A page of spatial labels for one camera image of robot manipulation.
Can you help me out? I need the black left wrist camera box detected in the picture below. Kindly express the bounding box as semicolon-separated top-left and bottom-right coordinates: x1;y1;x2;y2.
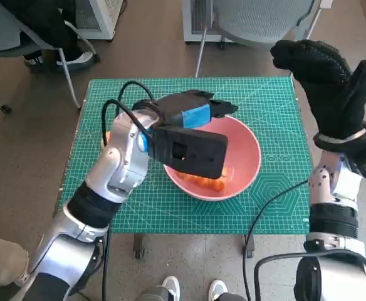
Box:
147;124;229;180

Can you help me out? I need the person in white shoes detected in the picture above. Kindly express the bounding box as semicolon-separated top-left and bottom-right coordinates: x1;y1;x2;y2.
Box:
139;275;246;301

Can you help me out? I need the white mesh-sided cabinet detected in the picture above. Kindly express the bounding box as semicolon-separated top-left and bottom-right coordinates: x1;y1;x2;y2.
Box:
76;0;126;41

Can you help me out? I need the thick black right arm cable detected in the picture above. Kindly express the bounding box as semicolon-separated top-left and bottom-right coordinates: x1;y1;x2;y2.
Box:
253;249;366;301

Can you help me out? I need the person in beige trousers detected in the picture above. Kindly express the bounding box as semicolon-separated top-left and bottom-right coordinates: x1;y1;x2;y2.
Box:
0;232;30;288

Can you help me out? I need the rectangular striped toy bread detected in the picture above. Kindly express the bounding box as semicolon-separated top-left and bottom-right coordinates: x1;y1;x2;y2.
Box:
175;167;234;193

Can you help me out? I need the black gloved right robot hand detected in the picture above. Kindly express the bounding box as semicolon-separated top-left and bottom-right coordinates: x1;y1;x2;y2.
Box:
269;39;366;140

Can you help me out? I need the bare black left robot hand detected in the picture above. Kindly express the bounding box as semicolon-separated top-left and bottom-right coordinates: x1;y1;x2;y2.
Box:
157;89;239;129

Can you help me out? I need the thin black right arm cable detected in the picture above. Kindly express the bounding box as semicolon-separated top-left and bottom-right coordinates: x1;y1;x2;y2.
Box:
243;180;310;301

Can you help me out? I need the white vented cabinet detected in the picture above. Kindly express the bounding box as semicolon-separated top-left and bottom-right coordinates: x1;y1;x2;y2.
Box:
182;0;227;45

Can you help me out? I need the person in black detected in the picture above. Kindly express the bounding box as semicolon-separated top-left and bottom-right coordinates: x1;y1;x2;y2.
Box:
1;0;95;71

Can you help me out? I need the green cutting mat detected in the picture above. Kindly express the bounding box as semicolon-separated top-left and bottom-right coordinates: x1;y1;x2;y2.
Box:
59;78;311;235

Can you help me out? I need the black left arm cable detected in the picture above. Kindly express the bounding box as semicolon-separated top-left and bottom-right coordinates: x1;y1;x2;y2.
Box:
101;99;152;148
117;81;159;109

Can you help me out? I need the grey mesh office chair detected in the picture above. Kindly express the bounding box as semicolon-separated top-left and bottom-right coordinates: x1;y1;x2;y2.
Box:
195;0;325;79

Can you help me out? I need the black table foot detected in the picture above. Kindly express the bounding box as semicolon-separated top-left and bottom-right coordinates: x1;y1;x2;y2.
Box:
243;233;255;258
133;233;146;260

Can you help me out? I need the pink bowl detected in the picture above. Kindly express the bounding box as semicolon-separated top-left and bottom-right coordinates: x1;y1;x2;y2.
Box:
163;114;262;202

